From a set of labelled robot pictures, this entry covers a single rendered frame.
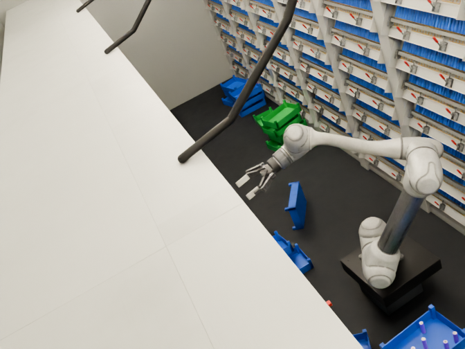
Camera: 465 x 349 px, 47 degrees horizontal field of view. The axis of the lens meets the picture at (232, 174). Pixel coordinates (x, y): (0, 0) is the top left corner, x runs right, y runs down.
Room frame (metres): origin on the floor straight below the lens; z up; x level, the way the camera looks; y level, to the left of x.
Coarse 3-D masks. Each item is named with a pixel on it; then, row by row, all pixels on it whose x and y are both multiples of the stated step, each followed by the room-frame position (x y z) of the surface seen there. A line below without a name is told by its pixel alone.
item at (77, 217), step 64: (64, 64) 2.85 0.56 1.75; (0, 128) 2.30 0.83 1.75; (64, 128) 1.96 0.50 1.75; (0, 192) 1.65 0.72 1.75; (64, 192) 1.45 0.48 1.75; (128, 192) 1.28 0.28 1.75; (0, 256) 1.25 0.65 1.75; (64, 256) 1.11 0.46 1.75; (128, 256) 1.00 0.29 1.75; (0, 320) 0.98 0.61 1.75
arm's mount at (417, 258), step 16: (352, 256) 2.22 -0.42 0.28; (416, 256) 2.03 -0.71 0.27; (432, 256) 1.98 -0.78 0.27; (352, 272) 2.12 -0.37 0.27; (400, 272) 1.97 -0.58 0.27; (416, 272) 1.93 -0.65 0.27; (432, 272) 1.93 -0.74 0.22; (368, 288) 1.99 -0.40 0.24; (384, 288) 1.92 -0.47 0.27; (400, 288) 1.89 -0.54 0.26; (384, 304) 1.87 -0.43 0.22
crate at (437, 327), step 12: (432, 312) 1.53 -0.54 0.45; (432, 324) 1.51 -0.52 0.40; (444, 324) 1.48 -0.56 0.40; (396, 336) 1.49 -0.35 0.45; (408, 336) 1.51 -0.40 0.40; (420, 336) 1.48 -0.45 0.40; (432, 336) 1.46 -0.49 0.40; (444, 336) 1.43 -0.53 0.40; (384, 348) 1.45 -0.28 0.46; (396, 348) 1.47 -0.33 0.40; (408, 348) 1.45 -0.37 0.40; (420, 348) 1.43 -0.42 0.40; (432, 348) 1.40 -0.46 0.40; (444, 348) 1.38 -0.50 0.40; (456, 348) 1.34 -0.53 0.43
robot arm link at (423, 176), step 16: (416, 160) 1.81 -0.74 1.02; (432, 160) 1.78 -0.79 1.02; (416, 176) 1.75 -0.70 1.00; (432, 176) 1.71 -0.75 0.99; (416, 192) 1.76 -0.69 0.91; (432, 192) 1.70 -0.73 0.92; (400, 208) 1.83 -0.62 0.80; (416, 208) 1.80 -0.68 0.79; (400, 224) 1.82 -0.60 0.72; (384, 240) 1.88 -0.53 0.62; (400, 240) 1.84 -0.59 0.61; (368, 256) 1.92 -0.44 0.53; (384, 256) 1.86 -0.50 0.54; (400, 256) 1.87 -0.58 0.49; (368, 272) 1.87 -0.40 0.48; (384, 272) 1.82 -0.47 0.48
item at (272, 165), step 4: (268, 160) 2.14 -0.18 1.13; (272, 160) 2.13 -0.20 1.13; (268, 164) 2.12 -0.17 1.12; (272, 164) 2.11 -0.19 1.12; (276, 164) 2.11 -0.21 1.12; (268, 168) 2.13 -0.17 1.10; (272, 168) 2.11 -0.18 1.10; (276, 168) 2.10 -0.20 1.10; (280, 168) 2.11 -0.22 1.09; (260, 172) 2.14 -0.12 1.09; (268, 172) 2.10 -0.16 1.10; (276, 172) 2.11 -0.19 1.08; (268, 176) 2.10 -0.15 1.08
